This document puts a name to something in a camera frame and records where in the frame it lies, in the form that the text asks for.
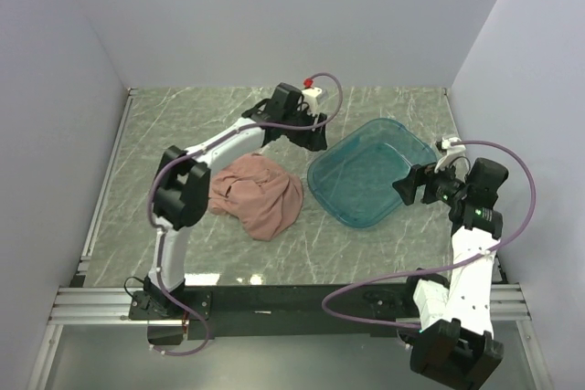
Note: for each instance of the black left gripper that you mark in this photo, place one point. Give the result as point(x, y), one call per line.
point(313, 141)

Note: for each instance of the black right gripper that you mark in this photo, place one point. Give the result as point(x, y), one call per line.
point(407, 187)

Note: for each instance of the teal transparent plastic bin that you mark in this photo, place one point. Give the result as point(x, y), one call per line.
point(352, 180)

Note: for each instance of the pink t shirt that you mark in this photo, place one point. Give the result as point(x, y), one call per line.
point(262, 195)

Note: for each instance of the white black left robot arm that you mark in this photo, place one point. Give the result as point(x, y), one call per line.
point(180, 193)

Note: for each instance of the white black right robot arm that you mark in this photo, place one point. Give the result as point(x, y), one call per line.
point(456, 345)

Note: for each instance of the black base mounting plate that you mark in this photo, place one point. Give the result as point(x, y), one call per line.
point(276, 310)

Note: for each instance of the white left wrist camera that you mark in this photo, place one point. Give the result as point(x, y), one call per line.
point(313, 96)

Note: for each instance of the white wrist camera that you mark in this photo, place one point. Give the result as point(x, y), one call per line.
point(451, 149)
point(313, 96)

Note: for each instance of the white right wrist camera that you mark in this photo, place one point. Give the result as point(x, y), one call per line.
point(451, 149)

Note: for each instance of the aluminium left side rail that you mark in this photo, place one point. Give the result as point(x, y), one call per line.
point(89, 243)

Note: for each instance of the aluminium front frame rail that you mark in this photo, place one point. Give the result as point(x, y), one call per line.
point(102, 306)

